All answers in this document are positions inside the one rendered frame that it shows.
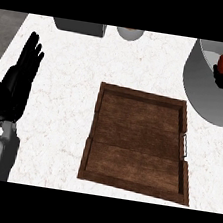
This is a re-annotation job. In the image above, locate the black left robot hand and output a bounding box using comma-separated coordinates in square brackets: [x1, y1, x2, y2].
[0, 25, 48, 131]

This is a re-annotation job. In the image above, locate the grey metal pot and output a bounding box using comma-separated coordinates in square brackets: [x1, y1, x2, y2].
[175, 37, 223, 128]

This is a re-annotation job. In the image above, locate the brown wooden tray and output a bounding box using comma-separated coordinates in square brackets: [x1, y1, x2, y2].
[74, 79, 207, 208]

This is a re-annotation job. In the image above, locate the dark grey appliance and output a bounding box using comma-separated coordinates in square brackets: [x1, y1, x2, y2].
[51, 17, 108, 39]

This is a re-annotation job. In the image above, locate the grey round cup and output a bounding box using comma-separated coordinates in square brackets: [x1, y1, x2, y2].
[114, 26, 146, 43]

